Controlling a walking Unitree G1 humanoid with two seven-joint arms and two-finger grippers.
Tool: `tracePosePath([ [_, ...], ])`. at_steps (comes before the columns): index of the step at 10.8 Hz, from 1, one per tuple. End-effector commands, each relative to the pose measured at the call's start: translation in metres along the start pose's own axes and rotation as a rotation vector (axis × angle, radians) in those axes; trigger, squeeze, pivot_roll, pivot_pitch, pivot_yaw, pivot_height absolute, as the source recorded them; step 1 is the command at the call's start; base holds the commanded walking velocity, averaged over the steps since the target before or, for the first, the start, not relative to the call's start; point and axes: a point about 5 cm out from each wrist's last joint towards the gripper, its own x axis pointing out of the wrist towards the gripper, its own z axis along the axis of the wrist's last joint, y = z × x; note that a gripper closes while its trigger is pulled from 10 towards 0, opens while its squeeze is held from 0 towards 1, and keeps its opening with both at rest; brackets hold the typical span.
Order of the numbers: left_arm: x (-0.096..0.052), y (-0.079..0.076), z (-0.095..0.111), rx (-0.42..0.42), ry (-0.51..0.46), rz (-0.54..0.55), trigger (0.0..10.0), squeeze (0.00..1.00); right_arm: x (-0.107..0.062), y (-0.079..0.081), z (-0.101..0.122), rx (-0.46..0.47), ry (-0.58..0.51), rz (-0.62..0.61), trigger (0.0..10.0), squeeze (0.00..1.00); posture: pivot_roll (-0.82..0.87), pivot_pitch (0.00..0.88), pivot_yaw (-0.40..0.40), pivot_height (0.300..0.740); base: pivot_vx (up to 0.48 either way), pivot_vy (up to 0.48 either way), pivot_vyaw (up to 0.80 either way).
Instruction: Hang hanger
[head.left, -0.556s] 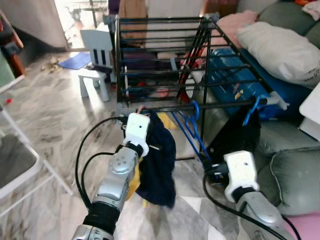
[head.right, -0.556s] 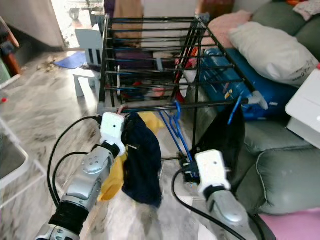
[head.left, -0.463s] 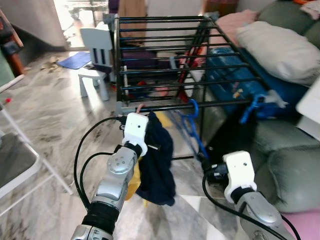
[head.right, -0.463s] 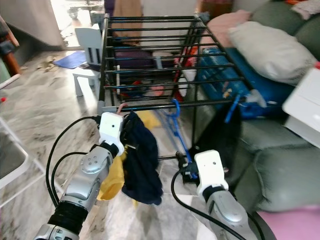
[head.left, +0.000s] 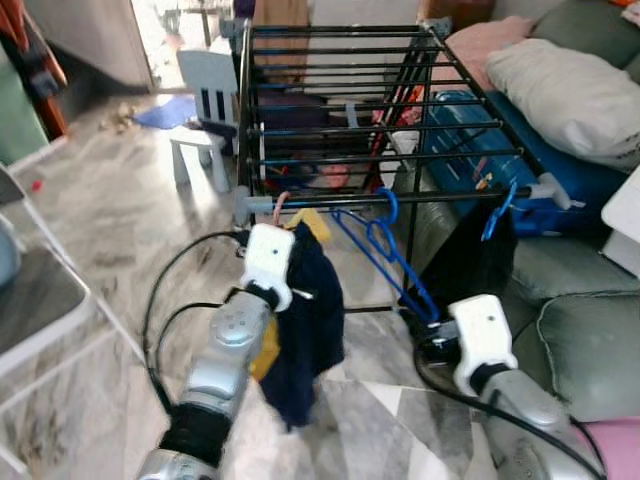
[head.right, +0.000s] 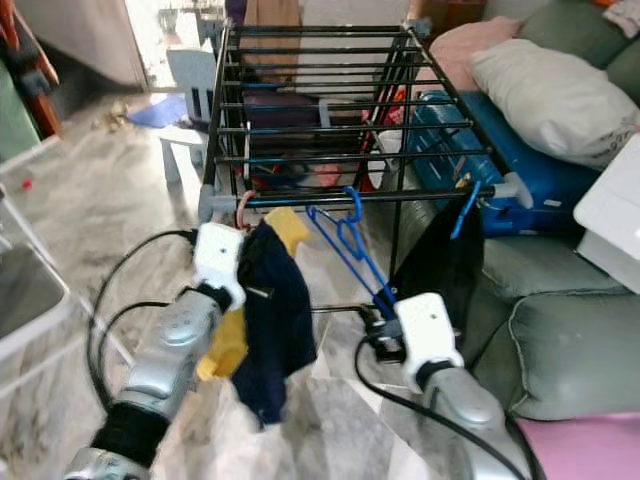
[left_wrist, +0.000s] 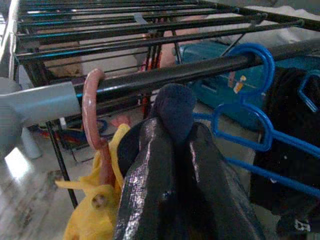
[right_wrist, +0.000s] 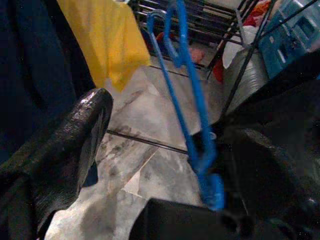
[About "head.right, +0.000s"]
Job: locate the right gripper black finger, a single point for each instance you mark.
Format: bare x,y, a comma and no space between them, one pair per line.
381,311
368,316

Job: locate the blue clothes hanger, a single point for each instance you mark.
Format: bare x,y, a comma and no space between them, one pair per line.
385,300
465,212

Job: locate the navy blue shirt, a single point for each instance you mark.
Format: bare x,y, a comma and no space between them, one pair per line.
275,330

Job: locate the yellow shirt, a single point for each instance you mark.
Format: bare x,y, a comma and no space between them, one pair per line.
290,228

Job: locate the pink clothes hanger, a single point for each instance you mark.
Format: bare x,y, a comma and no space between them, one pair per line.
241,210

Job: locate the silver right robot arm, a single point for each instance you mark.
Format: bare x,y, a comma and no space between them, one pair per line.
470,410

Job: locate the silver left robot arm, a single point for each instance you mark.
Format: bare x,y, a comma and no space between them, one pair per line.
180,350

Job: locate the black metal drying rack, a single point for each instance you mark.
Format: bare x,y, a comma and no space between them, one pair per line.
410,193

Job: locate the red and white bag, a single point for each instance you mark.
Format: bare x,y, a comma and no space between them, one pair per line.
390,145

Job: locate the grey green sofa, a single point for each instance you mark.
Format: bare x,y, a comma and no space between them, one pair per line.
570,340

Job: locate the blue plastic storage box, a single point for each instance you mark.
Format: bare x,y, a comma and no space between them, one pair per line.
450,140

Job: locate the purple bag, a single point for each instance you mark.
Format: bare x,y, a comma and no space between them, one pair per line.
280,110

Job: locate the pink sofa mat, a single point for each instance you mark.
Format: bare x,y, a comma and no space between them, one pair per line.
585,450

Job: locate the grey folding chair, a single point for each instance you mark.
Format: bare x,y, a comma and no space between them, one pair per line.
25,300

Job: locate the white cabinet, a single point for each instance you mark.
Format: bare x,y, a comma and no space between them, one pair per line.
610,215

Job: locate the beige pillow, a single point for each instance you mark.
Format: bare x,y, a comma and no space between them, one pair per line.
555,100

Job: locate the pink pillow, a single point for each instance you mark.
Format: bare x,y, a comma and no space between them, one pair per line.
465,45

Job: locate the blue floor mat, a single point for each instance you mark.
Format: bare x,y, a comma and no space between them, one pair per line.
155,110

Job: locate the white plastic child chair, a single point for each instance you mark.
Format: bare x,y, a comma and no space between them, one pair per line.
190,70

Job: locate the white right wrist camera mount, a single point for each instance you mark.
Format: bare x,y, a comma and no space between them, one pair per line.
428,335

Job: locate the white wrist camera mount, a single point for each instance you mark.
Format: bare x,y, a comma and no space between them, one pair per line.
220,258
428,335

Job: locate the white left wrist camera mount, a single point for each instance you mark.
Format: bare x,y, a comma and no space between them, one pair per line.
220,258

